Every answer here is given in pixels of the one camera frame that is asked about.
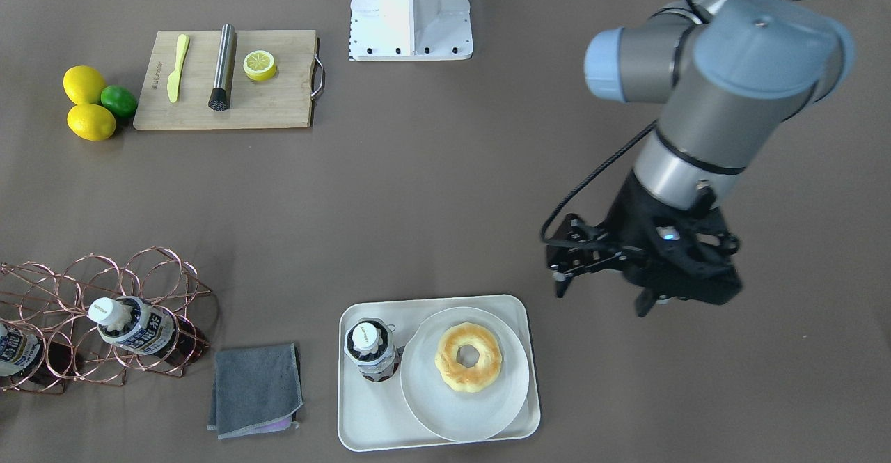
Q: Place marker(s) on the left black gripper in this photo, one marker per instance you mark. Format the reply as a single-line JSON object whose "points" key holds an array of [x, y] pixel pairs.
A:
{"points": [[628, 214]]}

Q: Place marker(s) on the tea bottle white cap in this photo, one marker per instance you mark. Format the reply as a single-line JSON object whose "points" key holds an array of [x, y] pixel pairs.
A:
{"points": [[371, 345]]}

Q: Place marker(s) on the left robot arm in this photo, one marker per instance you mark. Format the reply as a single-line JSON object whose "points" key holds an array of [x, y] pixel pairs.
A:
{"points": [[727, 73]]}

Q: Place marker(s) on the cream serving tray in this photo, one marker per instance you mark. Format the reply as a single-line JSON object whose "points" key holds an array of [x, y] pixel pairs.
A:
{"points": [[374, 415]]}

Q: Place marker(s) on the middle tea bottle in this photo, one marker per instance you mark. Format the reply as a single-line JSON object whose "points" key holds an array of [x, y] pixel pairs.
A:
{"points": [[134, 325]]}

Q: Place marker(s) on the edge tea bottle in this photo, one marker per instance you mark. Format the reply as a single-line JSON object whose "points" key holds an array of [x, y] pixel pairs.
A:
{"points": [[30, 360]]}

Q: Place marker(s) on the white round plate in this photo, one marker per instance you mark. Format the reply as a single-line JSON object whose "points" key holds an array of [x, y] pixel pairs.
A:
{"points": [[457, 416]]}

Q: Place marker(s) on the grey folded cloth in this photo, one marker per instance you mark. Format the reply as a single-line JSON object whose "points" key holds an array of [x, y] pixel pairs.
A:
{"points": [[256, 390]]}

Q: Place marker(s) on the bamboo cutting board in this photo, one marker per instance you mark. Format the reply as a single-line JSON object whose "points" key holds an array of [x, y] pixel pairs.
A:
{"points": [[284, 102]]}

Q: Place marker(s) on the half lemon slice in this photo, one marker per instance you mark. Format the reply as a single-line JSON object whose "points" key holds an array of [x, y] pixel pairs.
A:
{"points": [[259, 65]]}

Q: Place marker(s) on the steel muddler black tip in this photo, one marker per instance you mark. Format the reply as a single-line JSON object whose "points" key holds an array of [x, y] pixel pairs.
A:
{"points": [[219, 99]]}

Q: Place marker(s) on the yellow plastic knife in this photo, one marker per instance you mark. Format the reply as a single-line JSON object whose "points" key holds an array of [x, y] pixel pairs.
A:
{"points": [[174, 78]]}

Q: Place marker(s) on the green lime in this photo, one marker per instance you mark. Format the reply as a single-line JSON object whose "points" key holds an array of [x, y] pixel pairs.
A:
{"points": [[119, 101]]}

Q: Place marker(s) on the lower yellow lemon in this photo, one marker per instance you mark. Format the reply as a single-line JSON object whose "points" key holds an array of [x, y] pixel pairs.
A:
{"points": [[91, 122]]}

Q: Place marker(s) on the yellow lemon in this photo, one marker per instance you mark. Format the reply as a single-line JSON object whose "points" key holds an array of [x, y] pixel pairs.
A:
{"points": [[91, 122], [83, 84]]}

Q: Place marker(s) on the upper yellow lemon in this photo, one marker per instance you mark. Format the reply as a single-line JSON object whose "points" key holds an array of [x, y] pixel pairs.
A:
{"points": [[83, 84]]}

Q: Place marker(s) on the golden ring doughnut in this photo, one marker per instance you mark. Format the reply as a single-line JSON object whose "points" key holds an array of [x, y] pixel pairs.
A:
{"points": [[483, 373]]}

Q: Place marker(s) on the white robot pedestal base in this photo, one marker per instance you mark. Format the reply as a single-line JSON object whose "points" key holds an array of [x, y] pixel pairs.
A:
{"points": [[410, 30]]}

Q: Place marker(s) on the rose gold wire rack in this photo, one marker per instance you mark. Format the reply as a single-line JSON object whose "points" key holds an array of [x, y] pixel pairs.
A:
{"points": [[52, 304]]}

